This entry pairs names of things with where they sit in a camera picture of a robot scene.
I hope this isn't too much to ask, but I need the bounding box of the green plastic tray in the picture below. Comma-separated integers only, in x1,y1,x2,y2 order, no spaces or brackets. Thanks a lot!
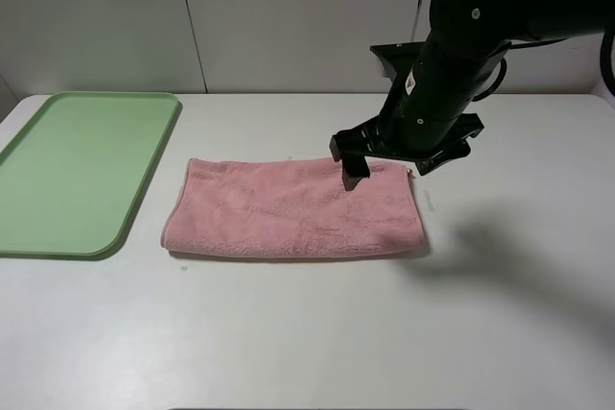
1,91,182,260

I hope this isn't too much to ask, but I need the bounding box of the black right camera cable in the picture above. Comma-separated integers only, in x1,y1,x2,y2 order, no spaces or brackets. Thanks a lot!
475,28,615,104

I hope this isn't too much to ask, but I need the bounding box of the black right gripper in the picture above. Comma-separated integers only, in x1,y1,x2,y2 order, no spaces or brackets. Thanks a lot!
330,39,510,191

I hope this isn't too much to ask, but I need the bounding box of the pink terry towel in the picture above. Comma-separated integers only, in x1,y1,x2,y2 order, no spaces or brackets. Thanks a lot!
160,158,425,261

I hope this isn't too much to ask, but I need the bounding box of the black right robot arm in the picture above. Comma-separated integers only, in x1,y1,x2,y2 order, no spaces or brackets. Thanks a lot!
330,0,614,190

